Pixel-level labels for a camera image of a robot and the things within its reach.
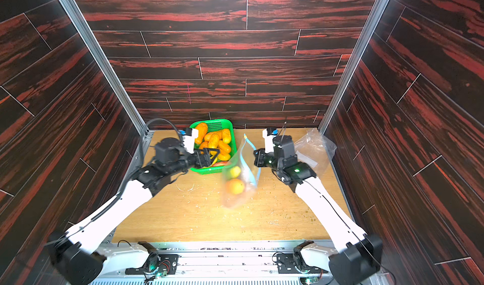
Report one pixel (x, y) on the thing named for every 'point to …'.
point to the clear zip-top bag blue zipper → (240, 176)
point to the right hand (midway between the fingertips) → (259, 149)
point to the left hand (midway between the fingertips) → (214, 151)
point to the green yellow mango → (235, 171)
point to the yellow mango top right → (226, 135)
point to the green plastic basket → (217, 125)
